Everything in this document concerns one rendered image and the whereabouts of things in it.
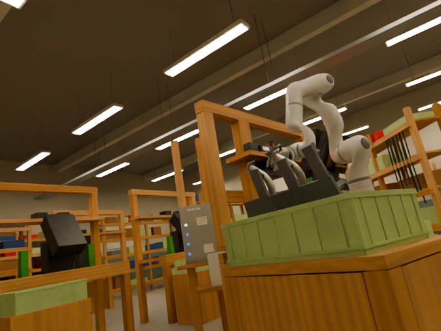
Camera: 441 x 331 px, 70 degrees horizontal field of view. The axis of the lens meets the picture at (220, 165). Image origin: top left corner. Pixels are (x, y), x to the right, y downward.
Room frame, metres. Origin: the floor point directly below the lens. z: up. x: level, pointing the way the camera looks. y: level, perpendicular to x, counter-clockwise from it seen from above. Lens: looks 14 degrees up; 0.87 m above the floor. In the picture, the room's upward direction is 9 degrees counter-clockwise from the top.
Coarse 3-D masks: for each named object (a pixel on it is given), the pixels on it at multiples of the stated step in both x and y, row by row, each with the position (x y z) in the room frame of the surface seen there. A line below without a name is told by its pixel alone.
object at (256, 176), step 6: (258, 168) 1.27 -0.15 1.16; (252, 174) 1.29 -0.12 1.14; (258, 174) 1.27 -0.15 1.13; (252, 180) 1.30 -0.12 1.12; (258, 180) 1.28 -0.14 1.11; (258, 186) 1.29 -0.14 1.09; (264, 186) 1.28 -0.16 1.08; (258, 192) 1.31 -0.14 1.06; (264, 192) 1.28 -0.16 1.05; (258, 198) 1.32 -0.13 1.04; (264, 198) 1.30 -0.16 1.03; (246, 204) 1.38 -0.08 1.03; (252, 204) 1.36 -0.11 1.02; (258, 204) 1.33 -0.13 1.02; (264, 204) 1.31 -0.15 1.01; (270, 204) 1.29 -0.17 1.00; (246, 210) 1.39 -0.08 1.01; (252, 210) 1.37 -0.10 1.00; (258, 210) 1.35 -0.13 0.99; (264, 210) 1.32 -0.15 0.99; (270, 210) 1.30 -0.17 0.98; (252, 216) 1.38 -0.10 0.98
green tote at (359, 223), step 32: (352, 192) 0.88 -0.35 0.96; (384, 192) 0.98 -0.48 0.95; (416, 192) 1.12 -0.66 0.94; (224, 224) 1.33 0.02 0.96; (256, 224) 1.18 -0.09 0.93; (288, 224) 1.07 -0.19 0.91; (320, 224) 0.97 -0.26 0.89; (352, 224) 0.89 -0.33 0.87; (384, 224) 0.96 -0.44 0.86; (416, 224) 1.08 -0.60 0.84; (256, 256) 1.21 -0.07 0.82; (288, 256) 1.08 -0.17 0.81; (320, 256) 0.99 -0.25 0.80; (352, 256) 0.91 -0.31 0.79
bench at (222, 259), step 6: (222, 246) 2.16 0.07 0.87; (222, 258) 2.18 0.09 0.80; (222, 270) 2.19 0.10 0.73; (222, 276) 2.19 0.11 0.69; (222, 282) 2.20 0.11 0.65; (222, 288) 2.21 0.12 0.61; (228, 306) 2.19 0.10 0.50; (228, 312) 2.19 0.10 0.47; (228, 318) 2.20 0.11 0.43; (228, 324) 2.20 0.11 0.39
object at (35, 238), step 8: (40, 232) 9.87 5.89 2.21; (0, 240) 8.75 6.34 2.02; (24, 240) 9.18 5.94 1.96; (32, 240) 9.35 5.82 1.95; (40, 240) 9.53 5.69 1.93; (40, 248) 9.62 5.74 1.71; (0, 256) 9.00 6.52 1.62; (8, 256) 8.88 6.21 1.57; (16, 256) 9.01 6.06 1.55; (32, 256) 9.35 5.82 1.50; (40, 264) 9.72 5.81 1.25; (32, 272) 9.34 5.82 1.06
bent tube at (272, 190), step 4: (248, 164) 1.31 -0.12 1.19; (252, 164) 1.33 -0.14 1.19; (248, 168) 1.33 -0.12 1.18; (252, 168) 1.32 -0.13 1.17; (256, 168) 1.31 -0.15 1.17; (248, 172) 1.35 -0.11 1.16; (264, 172) 1.30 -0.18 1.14; (264, 176) 1.29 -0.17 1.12; (268, 176) 1.30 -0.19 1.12; (264, 180) 1.30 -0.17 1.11; (268, 180) 1.29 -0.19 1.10; (268, 184) 1.29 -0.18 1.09; (272, 184) 1.29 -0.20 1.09; (268, 188) 1.30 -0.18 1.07; (272, 188) 1.30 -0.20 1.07; (268, 192) 1.31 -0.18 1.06; (272, 192) 1.30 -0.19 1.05
